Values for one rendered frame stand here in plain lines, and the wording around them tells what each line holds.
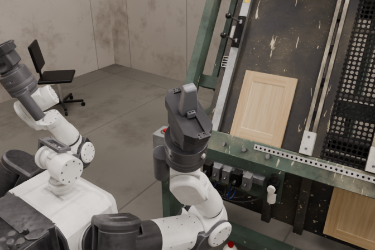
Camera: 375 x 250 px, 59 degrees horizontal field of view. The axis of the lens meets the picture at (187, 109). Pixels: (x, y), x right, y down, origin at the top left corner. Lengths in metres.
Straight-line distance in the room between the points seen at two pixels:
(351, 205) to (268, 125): 0.70
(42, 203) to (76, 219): 0.11
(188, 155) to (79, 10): 5.11
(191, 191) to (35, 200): 0.40
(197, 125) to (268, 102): 1.46
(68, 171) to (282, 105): 1.42
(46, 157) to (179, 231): 0.37
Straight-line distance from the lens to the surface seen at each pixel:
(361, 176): 1.93
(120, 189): 3.08
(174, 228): 0.87
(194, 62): 2.20
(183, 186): 0.71
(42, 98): 1.12
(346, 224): 2.39
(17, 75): 1.09
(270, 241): 2.43
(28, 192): 0.96
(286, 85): 2.02
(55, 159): 0.85
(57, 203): 0.90
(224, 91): 2.09
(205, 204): 0.86
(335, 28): 2.05
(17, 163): 1.06
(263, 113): 2.03
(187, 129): 0.57
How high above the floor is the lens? 1.93
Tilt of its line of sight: 26 degrees down
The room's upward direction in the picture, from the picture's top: straight up
